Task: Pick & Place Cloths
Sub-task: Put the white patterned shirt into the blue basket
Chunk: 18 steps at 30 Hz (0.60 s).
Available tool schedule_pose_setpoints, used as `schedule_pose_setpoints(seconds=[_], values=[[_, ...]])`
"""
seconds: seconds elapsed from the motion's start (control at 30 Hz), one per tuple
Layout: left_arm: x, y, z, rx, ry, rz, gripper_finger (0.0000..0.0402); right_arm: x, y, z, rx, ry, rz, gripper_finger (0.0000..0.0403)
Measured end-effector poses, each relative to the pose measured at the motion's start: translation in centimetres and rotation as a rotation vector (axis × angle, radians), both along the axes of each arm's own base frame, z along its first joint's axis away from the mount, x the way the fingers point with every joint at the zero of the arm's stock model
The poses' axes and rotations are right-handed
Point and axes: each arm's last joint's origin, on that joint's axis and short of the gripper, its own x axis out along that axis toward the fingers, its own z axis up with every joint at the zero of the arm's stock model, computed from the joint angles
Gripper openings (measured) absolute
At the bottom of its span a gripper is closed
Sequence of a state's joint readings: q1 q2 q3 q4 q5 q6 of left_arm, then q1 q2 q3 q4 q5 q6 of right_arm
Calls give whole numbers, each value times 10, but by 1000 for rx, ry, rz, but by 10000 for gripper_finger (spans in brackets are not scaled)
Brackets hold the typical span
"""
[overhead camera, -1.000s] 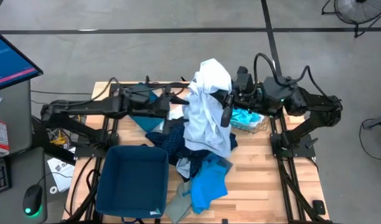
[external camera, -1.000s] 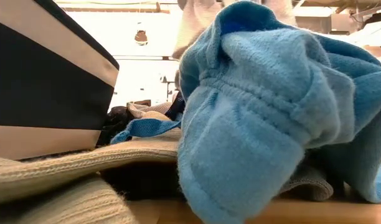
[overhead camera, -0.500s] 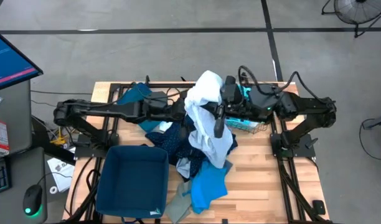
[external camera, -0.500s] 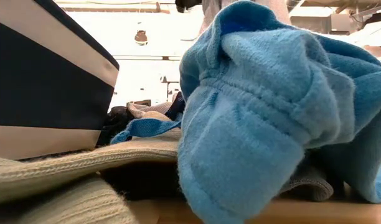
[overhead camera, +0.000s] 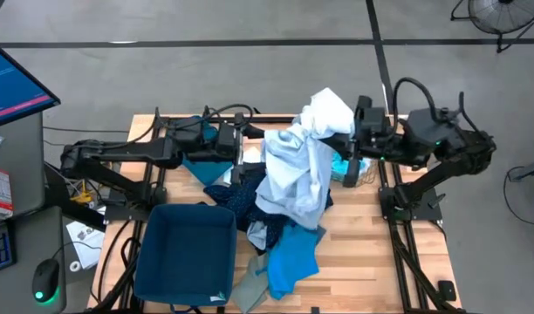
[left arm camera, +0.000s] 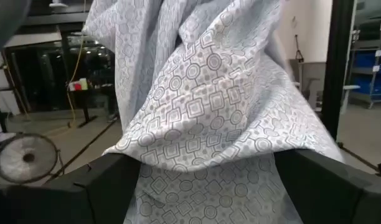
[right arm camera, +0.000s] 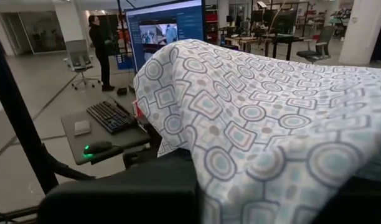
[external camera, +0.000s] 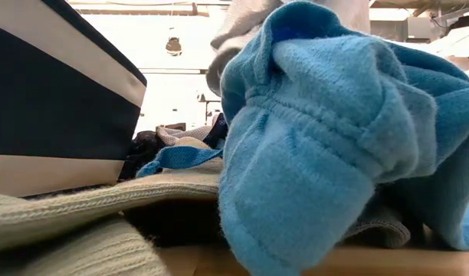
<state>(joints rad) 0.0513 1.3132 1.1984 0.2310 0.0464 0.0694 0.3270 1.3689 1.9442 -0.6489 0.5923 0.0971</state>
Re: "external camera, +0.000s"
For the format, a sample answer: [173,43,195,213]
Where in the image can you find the light blue fleece pants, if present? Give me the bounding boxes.
[218,0,469,276]

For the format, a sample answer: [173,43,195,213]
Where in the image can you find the navy white-dotted cloth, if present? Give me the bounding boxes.
[117,112,230,181]

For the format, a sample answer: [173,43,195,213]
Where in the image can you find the turquoise knit cloth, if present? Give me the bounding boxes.
[135,145,224,179]

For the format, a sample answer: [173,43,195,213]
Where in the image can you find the dark blue fabric bin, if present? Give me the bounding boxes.
[0,0,148,199]

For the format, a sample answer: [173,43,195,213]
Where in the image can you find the slate blue knit cloth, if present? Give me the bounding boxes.
[343,212,412,249]

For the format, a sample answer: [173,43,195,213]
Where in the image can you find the pale grey-green knit sock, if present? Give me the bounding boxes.
[0,136,225,276]

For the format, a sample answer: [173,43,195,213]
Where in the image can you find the dark round hanging object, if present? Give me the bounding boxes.
[165,36,183,57]

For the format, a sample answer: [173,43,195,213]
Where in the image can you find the white cloth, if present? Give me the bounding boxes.
[155,125,213,147]

